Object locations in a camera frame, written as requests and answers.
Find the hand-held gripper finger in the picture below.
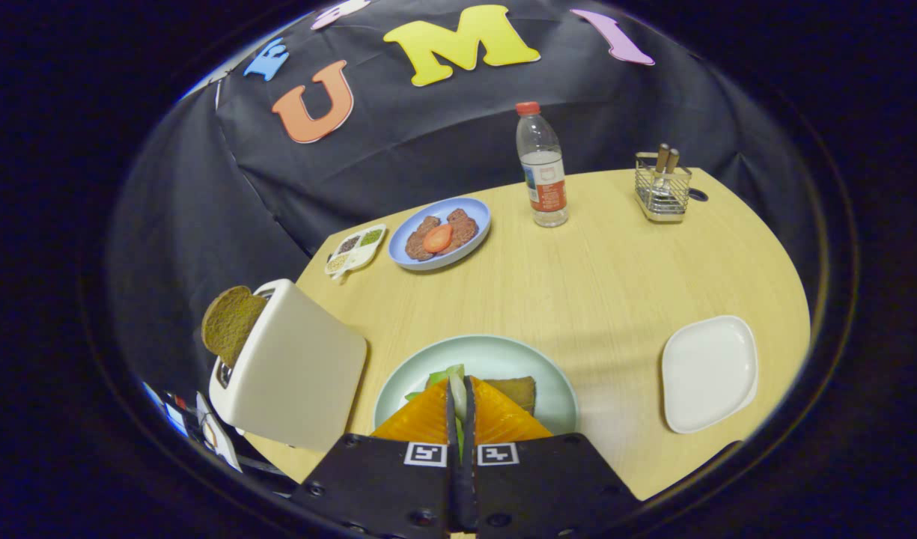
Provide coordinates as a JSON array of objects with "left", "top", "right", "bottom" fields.
[
  {"left": 290, "top": 378, "right": 459, "bottom": 539},
  {"left": 462, "top": 377, "right": 642, "bottom": 539}
]

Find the green lettuce leaf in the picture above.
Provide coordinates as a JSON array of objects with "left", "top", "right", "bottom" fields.
[{"left": 404, "top": 364, "right": 470, "bottom": 450}]

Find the brown toast slice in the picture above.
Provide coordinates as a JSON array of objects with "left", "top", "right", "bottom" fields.
[
  {"left": 484, "top": 376, "right": 538, "bottom": 418},
  {"left": 201, "top": 285, "right": 269, "bottom": 368}
]

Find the pale green round plate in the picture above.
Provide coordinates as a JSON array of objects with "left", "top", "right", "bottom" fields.
[{"left": 373, "top": 334, "right": 580, "bottom": 439}]

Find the white toaster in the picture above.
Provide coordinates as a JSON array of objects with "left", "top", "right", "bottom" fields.
[{"left": 209, "top": 278, "right": 369, "bottom": 452}]

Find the white seasoning tray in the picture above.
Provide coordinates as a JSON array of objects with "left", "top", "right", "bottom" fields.
[{"left": 324, "top": 224, "right": 388, "bottom": 279}]

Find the blue round plate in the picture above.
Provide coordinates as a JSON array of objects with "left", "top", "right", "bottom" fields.
[{"left": 388, "top": 197, "right": 492, "bottom": 271}]

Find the white framed sheet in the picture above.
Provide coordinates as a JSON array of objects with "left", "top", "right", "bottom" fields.
[{"left": 195, "top": 389, "right": 243, "bottom": 474}]

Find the white square plate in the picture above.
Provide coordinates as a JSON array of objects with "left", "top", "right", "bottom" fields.
[{"left": 661, "top": 315, "right": 760, "bottom": 435}]

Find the clear water bottle red cap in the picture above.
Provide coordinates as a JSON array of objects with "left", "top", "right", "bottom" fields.
[{"left": 515, "top": 102, "right": 570, "bottom": 228}]

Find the wire cutlery holder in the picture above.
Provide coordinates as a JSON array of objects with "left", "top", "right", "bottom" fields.
[{"left": 635, "top": 152, "right": 693, "bottom": 223}]

